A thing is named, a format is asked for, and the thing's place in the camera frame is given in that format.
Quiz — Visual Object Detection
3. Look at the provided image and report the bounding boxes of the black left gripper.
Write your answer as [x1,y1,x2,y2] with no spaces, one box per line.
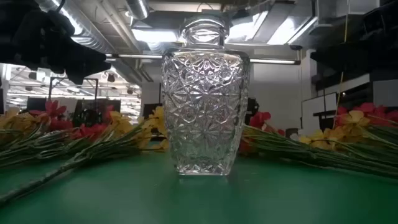
[0,0,112,85]

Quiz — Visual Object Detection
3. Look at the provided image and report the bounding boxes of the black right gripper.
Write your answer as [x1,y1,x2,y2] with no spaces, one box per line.
[310,6,398,73]

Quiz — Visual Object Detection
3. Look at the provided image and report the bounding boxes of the red artificial flower bunch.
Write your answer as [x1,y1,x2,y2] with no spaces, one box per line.
[27,99,116,141]
[238,111,398,180]
[337,102,398,141]

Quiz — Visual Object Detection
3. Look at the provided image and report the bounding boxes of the cut crystal glass vase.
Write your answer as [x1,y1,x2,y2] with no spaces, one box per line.
[160,14,251,177]

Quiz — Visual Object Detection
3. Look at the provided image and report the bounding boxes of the whiteboard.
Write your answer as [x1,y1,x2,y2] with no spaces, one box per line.
[300,92,338,135]

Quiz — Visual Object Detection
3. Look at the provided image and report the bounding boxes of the dark monitor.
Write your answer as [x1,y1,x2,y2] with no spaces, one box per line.
[141,103,163,119]

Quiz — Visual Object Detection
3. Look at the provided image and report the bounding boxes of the black cabinet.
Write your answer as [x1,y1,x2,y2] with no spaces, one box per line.
[245,97,261,125]

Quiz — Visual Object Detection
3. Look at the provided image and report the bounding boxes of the green table mat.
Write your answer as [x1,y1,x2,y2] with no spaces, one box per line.
[0,151,398,224]

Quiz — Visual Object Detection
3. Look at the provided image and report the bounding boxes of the yellow hanging cable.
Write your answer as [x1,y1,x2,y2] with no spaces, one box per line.
[332,0,349,129]

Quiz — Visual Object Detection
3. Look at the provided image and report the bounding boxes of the silver spiral ceiling duct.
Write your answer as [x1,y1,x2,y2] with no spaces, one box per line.
[35,0,116,54]

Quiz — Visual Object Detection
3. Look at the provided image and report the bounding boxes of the round silver ceiling duct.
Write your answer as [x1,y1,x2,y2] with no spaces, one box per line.
[124,0,150,21]

